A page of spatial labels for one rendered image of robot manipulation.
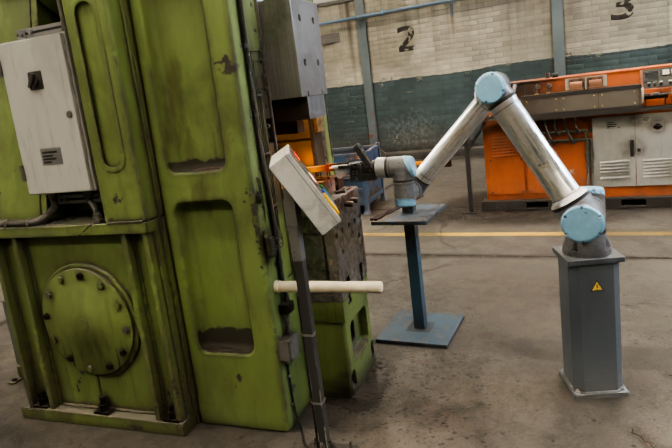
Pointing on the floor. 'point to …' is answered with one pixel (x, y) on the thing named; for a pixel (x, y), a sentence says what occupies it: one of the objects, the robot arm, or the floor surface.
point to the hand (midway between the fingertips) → (332, 166)
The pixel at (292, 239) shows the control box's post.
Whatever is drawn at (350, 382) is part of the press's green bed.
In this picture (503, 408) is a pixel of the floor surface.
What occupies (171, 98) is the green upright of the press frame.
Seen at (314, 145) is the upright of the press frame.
